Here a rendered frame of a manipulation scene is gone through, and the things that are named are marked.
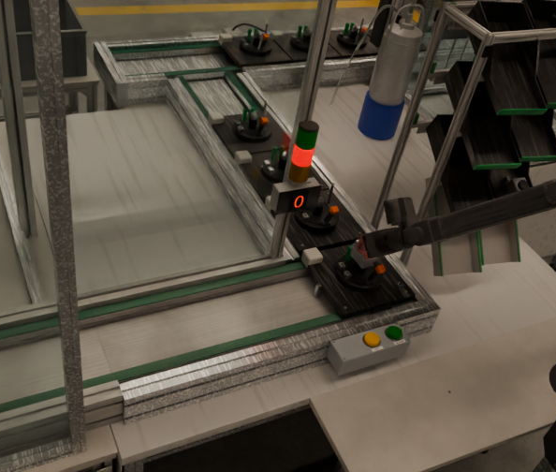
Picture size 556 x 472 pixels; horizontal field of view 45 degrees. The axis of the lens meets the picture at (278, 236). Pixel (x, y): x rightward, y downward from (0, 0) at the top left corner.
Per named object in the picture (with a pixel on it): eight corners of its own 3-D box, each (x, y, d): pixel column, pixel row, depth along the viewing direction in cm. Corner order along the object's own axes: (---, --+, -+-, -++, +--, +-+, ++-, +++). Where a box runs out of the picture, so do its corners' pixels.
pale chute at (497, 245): (511, 261, 200) (520, 261, 196) (474, 265, 196) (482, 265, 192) (503, 169, 201) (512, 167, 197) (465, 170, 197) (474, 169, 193)
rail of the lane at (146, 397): (430, 331, 191) (442, 306, 184) (124, 425, 154) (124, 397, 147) (419, 317, 194) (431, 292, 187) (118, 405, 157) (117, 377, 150)
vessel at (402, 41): (410, 104, 260) (440, 11, 235) (380, 108, 254) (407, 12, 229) (390, 86, 269) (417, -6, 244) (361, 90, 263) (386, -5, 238)
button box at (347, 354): (405, 355, 178) (412, 340, 174) (338, 376, 169) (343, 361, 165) (391, 335, 182) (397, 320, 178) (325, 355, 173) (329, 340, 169)
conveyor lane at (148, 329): (404, 320, 193) (414, 297, 186) (117, 404, 158) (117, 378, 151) (355, 255, 211) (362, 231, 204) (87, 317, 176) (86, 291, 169)
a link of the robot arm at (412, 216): (422, 241, 156) (443, 237, 161) (413, 192, 156) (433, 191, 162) (382, 248, 164) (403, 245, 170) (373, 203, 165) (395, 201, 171)
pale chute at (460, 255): (473, 272, 194) (482, 272, 190) (433, 276, 190) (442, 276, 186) (464, 176, 195) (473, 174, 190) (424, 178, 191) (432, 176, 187)
